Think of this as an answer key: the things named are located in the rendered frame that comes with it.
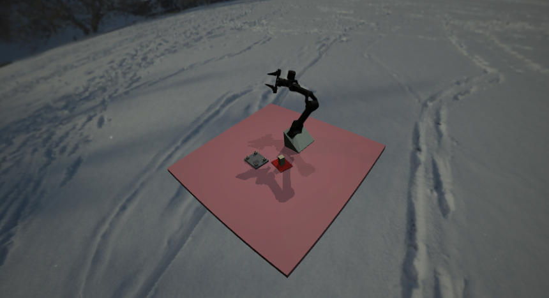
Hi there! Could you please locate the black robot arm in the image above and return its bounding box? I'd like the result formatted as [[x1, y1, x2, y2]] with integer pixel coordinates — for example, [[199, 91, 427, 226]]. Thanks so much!
[[285, 71, 319, 139]]

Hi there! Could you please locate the red board with handle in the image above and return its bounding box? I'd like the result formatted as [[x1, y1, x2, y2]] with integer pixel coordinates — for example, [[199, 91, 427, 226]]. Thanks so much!
[[271, 155, 293, 173]]

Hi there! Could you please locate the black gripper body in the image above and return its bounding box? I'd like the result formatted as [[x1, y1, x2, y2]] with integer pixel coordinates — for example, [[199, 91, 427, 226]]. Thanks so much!
[[273, 69, 287, 93]]

